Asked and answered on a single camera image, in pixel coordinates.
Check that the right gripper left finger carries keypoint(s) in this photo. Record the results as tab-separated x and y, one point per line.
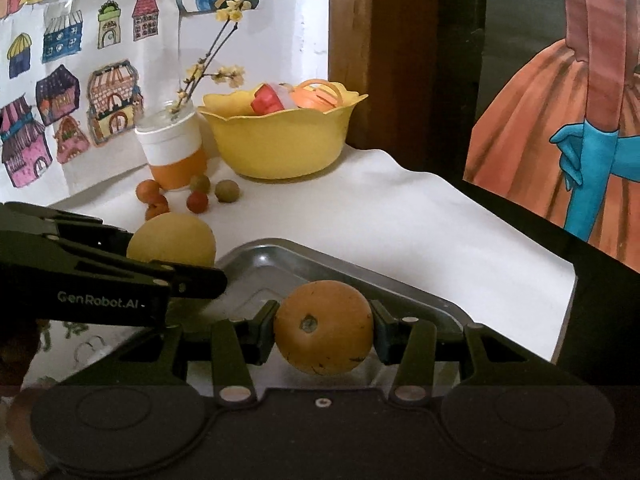
236	346

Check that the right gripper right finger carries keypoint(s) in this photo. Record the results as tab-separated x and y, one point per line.
409	343

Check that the small striped orange melon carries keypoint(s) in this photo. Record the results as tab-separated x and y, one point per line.
324	328

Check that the yellow lemon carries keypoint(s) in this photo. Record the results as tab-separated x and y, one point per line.
174	238

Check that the red cherry tomato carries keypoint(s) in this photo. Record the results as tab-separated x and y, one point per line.
197	202

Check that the olive green small fruit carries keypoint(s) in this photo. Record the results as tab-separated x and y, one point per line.
200	183

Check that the left hand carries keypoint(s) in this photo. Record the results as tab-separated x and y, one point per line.
15	359

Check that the metal tray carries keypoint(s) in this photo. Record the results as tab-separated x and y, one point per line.
193	281

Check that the white printed table cloth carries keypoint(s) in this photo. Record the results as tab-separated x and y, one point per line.
367	210

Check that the white orange glass jar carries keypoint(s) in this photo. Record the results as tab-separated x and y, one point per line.
173	146

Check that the houses drawing paper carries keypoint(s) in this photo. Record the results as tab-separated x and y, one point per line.
76	76

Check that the yellow plastic bowl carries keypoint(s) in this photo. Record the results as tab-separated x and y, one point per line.
282	145

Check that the red plastic toy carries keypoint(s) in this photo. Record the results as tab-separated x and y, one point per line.
266	101

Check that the lady in orange dress poster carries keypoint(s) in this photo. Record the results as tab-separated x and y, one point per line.
561	138

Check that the orange plastic toy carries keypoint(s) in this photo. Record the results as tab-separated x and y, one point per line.
317	94

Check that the yellow flower branch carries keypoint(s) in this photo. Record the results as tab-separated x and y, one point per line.
230	16

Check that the brown wooden door frame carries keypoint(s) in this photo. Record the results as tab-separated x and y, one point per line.
387	51

